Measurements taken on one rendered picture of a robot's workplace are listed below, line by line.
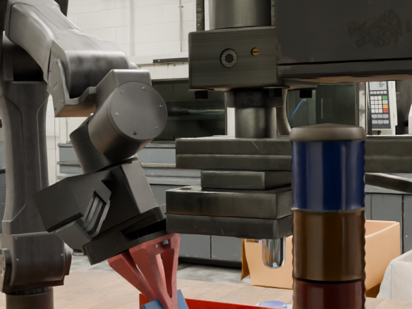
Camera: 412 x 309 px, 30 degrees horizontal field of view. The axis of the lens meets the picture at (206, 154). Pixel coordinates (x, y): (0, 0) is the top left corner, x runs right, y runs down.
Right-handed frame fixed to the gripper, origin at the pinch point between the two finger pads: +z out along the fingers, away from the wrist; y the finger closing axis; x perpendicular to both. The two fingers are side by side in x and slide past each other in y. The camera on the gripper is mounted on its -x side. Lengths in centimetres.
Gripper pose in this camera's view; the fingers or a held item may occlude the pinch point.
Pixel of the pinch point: (167, 306)
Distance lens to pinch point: 77.3
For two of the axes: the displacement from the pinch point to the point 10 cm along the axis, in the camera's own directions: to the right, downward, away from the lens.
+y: 8.1, -3.9, -4.4
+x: 4.5, -0.7, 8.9
